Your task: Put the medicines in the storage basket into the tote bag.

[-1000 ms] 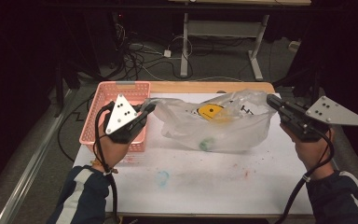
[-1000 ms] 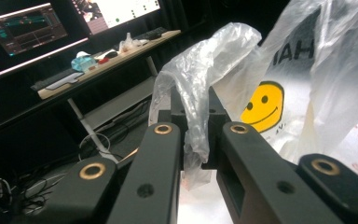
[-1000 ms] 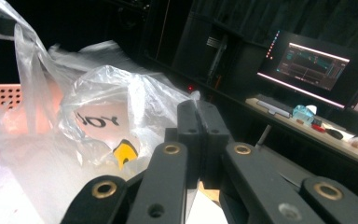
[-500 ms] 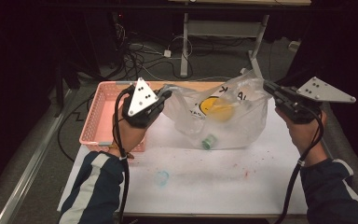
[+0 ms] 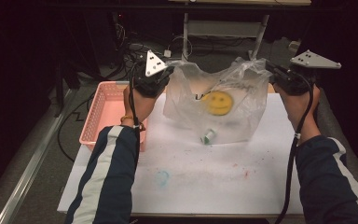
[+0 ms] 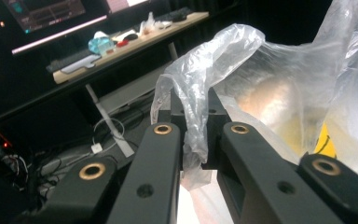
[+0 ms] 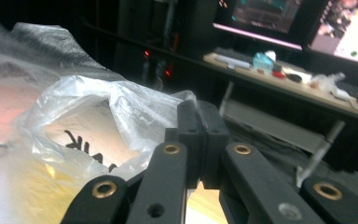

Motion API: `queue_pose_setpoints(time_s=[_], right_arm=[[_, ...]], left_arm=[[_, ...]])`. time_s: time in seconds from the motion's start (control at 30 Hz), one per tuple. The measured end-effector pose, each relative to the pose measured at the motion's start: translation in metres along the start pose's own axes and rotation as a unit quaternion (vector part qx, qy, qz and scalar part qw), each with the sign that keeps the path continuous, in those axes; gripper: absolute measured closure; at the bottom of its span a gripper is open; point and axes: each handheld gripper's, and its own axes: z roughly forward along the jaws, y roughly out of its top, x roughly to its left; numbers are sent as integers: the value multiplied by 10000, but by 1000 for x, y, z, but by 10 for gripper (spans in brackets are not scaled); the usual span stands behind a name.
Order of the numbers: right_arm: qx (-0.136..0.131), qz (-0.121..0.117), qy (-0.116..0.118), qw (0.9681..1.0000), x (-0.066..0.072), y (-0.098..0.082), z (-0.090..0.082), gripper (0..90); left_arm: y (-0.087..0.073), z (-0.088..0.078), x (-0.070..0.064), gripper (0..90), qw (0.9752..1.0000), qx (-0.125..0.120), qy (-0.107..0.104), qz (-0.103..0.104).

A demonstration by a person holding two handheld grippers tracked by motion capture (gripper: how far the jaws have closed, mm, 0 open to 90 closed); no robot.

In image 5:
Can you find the white metal desk frame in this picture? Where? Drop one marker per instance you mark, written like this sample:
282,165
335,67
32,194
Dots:
223,28

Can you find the small white-capped bottle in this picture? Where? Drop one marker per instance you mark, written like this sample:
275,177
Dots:
207,136

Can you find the white table sheet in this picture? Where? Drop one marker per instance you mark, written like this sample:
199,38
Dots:
199,180

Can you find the white power adapter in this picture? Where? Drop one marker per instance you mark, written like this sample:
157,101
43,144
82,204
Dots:
167,53

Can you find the person's right hand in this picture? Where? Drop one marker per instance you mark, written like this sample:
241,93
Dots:
298,115

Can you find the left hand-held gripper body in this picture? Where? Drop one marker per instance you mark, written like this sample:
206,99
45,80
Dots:
154,70

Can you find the black metal stand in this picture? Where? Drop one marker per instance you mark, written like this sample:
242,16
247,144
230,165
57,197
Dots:
60,90

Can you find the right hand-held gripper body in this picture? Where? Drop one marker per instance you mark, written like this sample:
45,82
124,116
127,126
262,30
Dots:
304,71

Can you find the small white box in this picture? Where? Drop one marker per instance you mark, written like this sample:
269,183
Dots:
294,45

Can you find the person's left hand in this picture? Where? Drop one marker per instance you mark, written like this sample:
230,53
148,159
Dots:
141,104

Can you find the clear smiley plastic bag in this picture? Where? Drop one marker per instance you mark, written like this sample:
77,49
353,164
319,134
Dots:
223,118

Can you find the pink plastic basket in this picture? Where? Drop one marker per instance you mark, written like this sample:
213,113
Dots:
105,109

